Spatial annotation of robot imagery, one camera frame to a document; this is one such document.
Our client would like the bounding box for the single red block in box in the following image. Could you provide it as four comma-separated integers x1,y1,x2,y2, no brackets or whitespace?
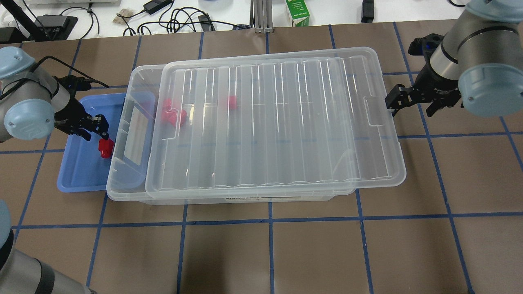
227,96,237,110

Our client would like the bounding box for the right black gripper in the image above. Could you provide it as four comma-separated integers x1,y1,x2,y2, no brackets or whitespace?
385,35,460,118

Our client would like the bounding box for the red block cluster in box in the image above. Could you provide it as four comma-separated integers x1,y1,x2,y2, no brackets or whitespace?
161,100,188,127

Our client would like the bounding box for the green white carton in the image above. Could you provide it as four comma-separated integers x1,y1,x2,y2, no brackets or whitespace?
284,0,311,27

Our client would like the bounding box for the black power adapter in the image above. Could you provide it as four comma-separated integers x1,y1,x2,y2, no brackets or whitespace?
143,0,174,15

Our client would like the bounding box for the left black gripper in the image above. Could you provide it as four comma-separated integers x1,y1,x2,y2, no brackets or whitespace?
54,75,110,142

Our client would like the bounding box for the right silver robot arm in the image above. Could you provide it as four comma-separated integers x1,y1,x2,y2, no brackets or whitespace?
385,0,523,117

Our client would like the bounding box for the aluminium frame post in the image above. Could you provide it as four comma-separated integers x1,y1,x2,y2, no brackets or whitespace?
250,0,273,33

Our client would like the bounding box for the clear plastic storage box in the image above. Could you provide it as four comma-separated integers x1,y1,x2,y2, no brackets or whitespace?
107,62,355,205

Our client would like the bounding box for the blue plastic tray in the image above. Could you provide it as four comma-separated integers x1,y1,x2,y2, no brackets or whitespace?
57,92,145,192

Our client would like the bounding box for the clear plastic box lid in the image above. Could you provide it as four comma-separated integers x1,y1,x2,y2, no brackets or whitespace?
145,47,407,200

